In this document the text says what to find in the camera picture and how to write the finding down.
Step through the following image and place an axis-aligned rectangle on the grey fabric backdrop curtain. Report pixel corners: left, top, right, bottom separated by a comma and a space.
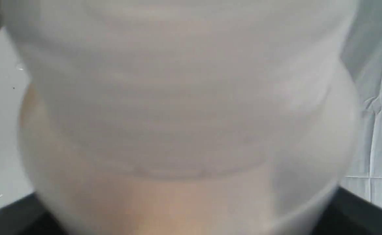
341, 0, 382, 208

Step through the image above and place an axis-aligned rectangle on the translucent squeeze bottle amber liquid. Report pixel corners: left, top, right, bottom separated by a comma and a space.
0, 0, 359, 235

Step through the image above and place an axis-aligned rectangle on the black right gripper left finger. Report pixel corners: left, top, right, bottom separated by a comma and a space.
0, 194, 67, 235

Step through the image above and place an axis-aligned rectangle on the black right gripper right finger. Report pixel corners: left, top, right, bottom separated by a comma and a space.
312, 186, 382, 235

